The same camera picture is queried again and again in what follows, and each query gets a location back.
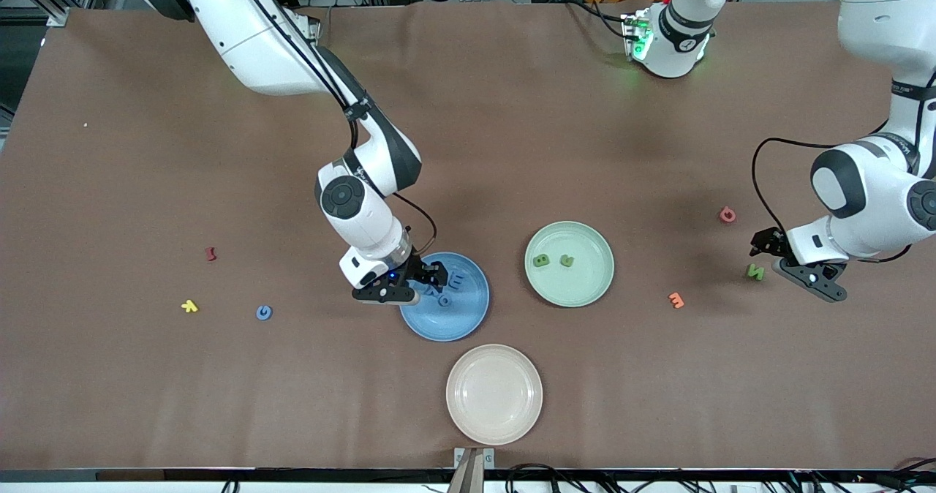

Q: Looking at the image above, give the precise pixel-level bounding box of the blue plate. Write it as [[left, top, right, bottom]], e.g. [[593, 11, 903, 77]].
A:
[[398, 252, 491, 343]]

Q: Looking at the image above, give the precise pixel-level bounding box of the beige plate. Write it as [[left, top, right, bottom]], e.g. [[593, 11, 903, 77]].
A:
[[445, 343, 544, 447]]

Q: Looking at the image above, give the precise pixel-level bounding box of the green plate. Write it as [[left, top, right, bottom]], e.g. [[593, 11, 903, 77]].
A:
[[524, 220, 616, 309]]

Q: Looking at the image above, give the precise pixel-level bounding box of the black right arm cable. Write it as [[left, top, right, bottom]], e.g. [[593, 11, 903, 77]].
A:
[[234, 0, 438, 256]]

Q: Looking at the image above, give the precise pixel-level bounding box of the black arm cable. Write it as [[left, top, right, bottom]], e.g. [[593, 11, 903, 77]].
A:
[[752, 69, 936, 263], [234, 0, 438, 256]]

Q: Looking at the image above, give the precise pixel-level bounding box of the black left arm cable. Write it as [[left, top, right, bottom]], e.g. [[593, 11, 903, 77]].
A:
[[752, 69, 936, 263]]

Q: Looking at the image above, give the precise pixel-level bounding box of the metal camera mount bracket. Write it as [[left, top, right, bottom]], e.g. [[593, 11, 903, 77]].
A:
[[446, 447, 496, 493]]

